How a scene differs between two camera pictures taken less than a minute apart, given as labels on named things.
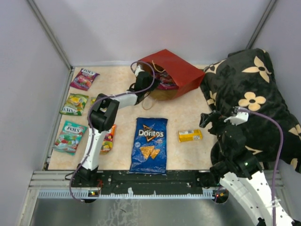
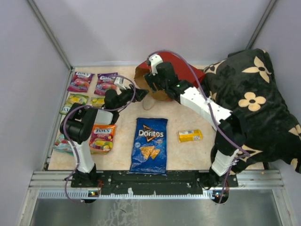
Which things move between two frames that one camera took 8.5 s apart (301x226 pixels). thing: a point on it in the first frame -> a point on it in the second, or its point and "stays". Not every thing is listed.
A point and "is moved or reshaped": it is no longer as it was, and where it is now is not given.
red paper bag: (178, 77) stays
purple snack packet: (83, 79) is moved or reshaped
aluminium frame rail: (56, 184) stays
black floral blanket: (244, 78) stays
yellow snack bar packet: (188, 135) stays
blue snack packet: (149, 153) stays
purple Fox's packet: (166, 82) is moved or reshaped
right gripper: (215, 117) -> (151, 79)
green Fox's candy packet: (74, 104) stays
